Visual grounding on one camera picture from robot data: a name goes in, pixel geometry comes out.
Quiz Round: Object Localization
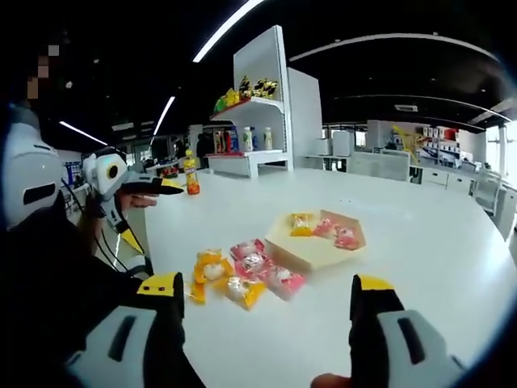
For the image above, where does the grey perforated partition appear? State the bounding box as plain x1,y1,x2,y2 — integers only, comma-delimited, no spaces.
349,150,411,183

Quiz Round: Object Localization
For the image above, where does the white cube appliance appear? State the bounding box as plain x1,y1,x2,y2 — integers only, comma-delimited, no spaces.
331,131,355,158

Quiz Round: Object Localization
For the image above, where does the black yellow snack bag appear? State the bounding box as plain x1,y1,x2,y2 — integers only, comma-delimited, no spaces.
237,74,254,100
252,78,280,100

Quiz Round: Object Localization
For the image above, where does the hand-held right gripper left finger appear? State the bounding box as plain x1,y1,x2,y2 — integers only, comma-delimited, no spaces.
64,272,203,388

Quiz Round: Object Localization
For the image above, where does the blue snack box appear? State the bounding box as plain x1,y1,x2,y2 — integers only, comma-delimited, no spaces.
225,125,239,154

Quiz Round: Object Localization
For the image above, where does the orange drink bottle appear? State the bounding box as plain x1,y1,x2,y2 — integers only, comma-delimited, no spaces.
183,149,202,196

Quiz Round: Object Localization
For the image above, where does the person's right hand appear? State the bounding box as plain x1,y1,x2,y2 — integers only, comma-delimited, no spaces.
311,373,351,388

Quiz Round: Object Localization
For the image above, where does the white drawer cabinet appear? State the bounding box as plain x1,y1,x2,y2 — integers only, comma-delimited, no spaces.
419,165,477,197

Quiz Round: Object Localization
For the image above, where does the white worn device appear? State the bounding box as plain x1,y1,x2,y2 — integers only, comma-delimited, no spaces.
0,107,65,231

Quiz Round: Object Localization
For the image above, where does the pink marshmallow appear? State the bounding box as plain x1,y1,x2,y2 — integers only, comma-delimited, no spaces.
261,264,307,303
229,238,266,259
237,251,271,280
313,217,338,239
333,226,362,251

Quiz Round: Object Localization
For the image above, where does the yellow green snack bag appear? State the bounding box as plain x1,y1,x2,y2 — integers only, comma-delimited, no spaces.
212,87,242,114

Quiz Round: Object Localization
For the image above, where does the beige hexagonal bowl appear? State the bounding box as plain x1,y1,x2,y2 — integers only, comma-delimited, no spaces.
264,209,368,272

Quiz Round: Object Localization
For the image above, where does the white display shelf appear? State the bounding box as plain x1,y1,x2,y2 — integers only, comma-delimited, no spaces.
205,24,296,179

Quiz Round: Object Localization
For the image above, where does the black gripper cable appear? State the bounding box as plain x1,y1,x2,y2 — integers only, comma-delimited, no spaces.
60,177,126,274

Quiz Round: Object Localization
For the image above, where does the person's left hand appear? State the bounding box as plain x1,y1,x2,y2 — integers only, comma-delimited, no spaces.
116,193,158,211

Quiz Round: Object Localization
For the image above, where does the white square pillar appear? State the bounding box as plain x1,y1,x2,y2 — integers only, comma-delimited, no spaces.
286,66,324,171

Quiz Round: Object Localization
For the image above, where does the yellow figure display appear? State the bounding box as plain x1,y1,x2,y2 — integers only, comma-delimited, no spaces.
391,124,421,153

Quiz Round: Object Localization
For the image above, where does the ceiling light strip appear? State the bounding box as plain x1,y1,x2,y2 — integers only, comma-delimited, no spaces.
59,120,109,146
192,0,266,64
152,95,177,137

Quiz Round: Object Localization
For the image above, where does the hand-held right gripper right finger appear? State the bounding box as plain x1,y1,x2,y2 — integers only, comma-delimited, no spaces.
349,274,465,388

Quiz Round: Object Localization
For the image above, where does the white table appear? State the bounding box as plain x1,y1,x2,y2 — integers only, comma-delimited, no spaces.
143,167,517,388

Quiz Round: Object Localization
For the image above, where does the blue white notice board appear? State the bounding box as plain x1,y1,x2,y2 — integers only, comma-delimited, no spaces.
64,161,88,187

